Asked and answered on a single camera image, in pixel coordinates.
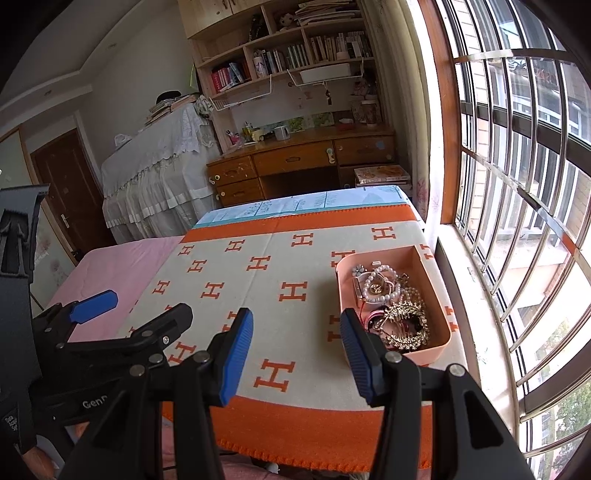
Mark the gold rhinestone hair comb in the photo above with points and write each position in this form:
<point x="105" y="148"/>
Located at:
<point x="408" y="323"/>

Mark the wooden desk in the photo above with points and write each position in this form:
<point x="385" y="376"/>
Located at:
<point x="295" y="157"/>

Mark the book stack on stool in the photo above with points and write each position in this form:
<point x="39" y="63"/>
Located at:
<point x="382" y="174"/>

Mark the red pencil cup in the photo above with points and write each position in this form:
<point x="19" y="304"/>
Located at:
<point x="231" y="137"/>

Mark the metal window grille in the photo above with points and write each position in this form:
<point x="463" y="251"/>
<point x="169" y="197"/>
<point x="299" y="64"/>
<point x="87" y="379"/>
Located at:
<point x="521" y="184"/>

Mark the clear pink bangle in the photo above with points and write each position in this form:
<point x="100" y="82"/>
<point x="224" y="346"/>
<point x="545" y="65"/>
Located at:
<point x="375" y="321"/>

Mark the wooden bookshelf with books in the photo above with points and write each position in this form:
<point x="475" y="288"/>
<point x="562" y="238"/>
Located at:
<point x="286" y="50"/>

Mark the white lace cover cloth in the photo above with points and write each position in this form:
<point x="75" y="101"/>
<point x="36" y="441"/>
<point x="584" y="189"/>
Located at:
<point x="157" y="175"/>

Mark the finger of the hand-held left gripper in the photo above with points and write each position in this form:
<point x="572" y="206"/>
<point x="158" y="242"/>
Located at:
<point x="92" y="307"/>
<point x="161" y="323"/>

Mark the gold brooch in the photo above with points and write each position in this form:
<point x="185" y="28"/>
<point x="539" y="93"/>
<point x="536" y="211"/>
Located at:
<point x="376" y="289"/>

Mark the blue flower earring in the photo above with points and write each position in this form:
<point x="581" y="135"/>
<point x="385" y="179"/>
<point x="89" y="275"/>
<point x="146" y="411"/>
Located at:
<point x="358" y="269"/>

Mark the orange patterned blanket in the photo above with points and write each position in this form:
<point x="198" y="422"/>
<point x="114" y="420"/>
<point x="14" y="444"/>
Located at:
<point x="277" y="286"/>

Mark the pink bedsheet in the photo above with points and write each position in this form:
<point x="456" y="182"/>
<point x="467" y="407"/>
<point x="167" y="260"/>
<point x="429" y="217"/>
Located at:
<point x="115" y="267"/>

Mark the light blue printed sheet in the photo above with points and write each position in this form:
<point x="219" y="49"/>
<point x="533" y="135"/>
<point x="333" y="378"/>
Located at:
<point x="300" y="203"/>

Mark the pink plastic tray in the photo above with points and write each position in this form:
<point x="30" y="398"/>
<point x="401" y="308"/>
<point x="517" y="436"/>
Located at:
<point x="434" y="341"/>

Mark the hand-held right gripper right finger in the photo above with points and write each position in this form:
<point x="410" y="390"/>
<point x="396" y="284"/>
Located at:
<point x="358" y="357"/>

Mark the black hat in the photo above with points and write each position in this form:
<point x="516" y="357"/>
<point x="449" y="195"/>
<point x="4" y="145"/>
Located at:
<point x="169" y="95"/>

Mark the white mug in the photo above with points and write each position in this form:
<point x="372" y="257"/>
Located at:
<point x="281" y="133"/>

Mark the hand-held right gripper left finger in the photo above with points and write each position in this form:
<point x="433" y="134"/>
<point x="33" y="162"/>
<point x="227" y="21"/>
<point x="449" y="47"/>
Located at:
<point x="235" y="357"/>

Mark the pile of books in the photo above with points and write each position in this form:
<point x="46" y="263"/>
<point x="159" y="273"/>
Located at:
<point x="168" y="110"/>

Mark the glass jar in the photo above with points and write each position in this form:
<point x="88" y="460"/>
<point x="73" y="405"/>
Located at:
<point x="370" y="111"/>

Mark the brown wooden door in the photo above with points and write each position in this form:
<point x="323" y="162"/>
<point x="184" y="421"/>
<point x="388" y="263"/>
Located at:
<point x="64" y="194"/>

